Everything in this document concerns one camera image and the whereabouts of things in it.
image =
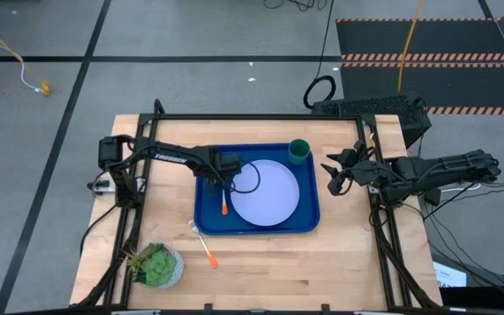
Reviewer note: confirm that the black aluminium table frame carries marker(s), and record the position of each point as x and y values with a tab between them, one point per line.
252	116

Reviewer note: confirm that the white paper sheet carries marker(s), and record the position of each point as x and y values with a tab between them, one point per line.
449	275

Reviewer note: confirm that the black hazard striped floor mat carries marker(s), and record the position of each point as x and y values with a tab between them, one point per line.
453	39

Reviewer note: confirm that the lavender round plate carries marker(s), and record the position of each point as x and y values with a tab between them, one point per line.
269	197

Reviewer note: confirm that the green plastic cup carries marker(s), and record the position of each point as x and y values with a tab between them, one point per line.
299	151

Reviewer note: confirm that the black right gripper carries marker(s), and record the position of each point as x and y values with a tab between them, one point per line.
368	170

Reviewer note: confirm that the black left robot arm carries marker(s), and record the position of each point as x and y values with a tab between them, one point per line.
169	156

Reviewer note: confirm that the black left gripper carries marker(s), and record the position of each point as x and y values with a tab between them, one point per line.
219	164

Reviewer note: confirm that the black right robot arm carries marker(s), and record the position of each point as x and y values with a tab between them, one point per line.
453	168

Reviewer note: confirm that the black computer tower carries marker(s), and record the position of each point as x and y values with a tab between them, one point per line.
374	107

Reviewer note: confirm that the blue plastic tray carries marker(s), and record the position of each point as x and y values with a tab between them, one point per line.
208	219

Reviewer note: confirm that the green succulent in pot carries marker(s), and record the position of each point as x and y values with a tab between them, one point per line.
158	267

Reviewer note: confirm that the white power strip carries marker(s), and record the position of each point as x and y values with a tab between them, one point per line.
103	187

